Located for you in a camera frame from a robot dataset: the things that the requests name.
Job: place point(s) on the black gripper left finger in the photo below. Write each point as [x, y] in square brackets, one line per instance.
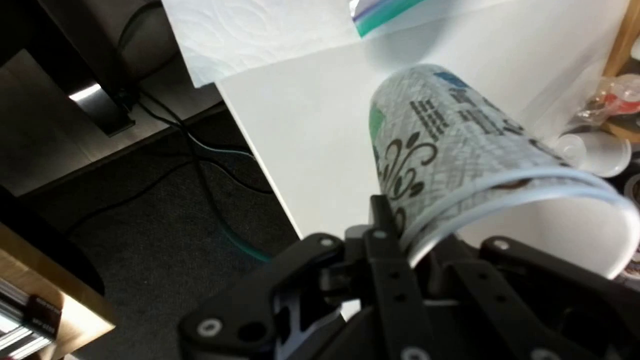
[387, 287]

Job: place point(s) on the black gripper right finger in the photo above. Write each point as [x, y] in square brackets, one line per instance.
[532, 292]

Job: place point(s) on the printed white paper cup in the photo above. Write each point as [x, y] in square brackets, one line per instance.
[452, 152]

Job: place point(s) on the small creamer cup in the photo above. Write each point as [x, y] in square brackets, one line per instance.
[597, 152]

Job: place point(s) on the light wooden shelf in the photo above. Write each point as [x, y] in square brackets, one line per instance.
[46, 300]

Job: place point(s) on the dark wooden cabinet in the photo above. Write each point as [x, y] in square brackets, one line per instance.
[72, 73]

